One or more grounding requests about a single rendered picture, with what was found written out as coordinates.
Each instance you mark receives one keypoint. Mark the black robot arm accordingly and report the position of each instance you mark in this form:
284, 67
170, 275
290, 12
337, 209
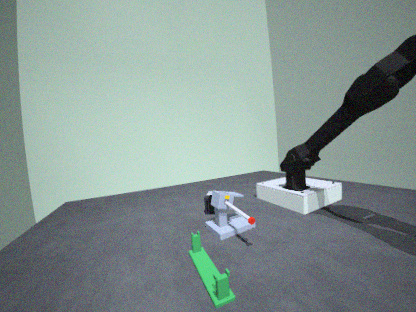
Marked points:
370, 91

